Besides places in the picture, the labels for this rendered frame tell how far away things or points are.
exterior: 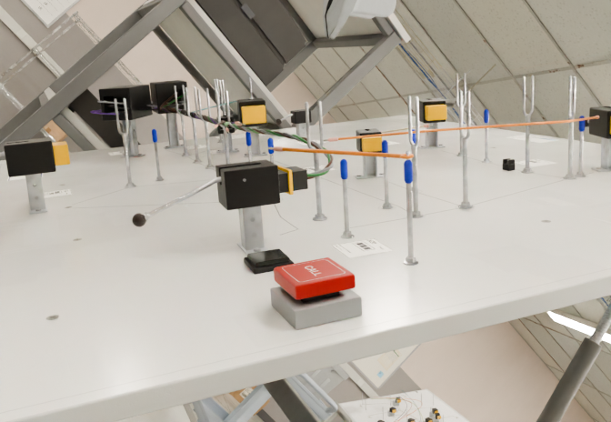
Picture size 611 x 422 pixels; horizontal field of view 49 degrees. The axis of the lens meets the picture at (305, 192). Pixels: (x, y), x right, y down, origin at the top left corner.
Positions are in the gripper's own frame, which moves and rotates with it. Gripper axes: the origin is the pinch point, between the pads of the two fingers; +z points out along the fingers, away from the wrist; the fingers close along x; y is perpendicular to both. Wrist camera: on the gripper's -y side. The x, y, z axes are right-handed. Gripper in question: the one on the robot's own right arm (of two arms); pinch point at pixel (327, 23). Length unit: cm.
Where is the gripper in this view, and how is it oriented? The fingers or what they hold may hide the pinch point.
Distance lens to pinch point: 67.2
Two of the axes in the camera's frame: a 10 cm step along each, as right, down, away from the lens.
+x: -3.5, -1.9, 9.2
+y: 8.8, 2.8, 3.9
